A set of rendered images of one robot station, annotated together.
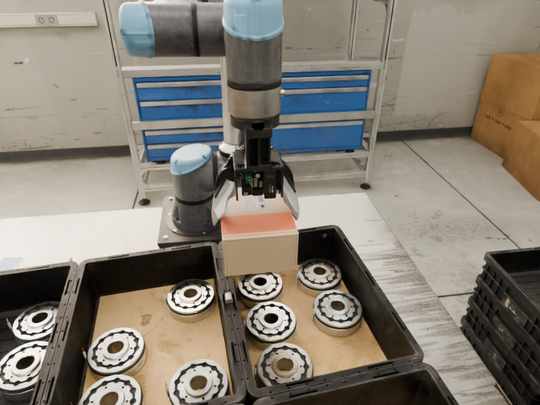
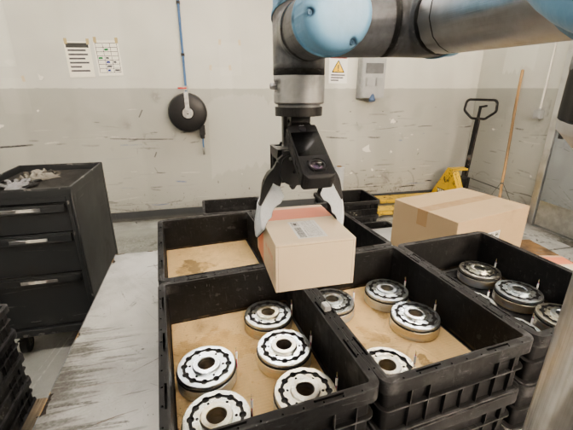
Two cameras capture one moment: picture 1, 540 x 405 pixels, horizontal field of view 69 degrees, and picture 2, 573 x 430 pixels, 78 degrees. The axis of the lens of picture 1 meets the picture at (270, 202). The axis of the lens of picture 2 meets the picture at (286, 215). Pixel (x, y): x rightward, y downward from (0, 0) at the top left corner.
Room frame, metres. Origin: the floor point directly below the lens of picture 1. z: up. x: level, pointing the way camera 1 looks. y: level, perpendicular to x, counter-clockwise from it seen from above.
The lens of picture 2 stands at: (1.09, -0.05, 1.32)
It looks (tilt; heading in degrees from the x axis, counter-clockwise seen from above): 20 degrees down; 174
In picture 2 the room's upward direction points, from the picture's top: straight up
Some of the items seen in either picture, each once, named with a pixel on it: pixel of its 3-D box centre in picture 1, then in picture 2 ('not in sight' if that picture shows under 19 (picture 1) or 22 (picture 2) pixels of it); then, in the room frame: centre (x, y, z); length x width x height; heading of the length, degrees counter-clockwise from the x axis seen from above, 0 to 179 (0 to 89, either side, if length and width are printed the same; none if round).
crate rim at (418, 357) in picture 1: (304, 293); (247, 328); (0.57, -0.07, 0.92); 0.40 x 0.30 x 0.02; 13
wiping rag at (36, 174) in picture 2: not in sight; (40, 173); (-0.93, -1.20, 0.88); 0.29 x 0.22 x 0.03; 8
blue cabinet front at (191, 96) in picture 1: (196, 120); not in sight; (2.46, 0.48, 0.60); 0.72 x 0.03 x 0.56; 98
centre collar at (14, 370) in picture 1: (26, 363); not in sight; (0.45, 0.44, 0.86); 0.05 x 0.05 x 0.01
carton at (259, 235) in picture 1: (255, 227); (300, 242); (0.57, 0.03, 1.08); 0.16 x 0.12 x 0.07; 8
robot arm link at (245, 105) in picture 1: (256, 100); (297, 92); (0.55, 0.02, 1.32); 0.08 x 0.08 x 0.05
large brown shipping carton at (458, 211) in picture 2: not in sight; (456, 225); (-0.15, 0.76, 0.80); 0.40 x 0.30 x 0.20; 111
